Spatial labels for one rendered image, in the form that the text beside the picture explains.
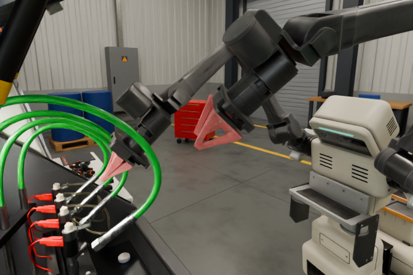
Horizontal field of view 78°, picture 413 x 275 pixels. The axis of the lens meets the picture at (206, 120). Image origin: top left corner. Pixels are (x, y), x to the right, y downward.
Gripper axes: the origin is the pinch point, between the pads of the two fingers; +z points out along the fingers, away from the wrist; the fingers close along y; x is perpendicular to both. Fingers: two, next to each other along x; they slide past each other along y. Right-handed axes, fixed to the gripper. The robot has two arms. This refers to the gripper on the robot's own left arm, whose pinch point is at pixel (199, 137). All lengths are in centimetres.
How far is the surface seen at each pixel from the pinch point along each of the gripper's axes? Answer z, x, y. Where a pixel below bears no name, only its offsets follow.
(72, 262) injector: 40.7, 1.4, 1.0
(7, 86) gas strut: -0.4, -21.6, 21.3
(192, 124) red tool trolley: 133, 123, -403
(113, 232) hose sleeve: 24.5, 1.2, 4.0
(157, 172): 10.9, -0.4, -0.2
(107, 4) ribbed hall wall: 138, -183, -698
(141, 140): 8.3, -6.9, -1.0
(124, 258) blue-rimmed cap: 58, 22, -21
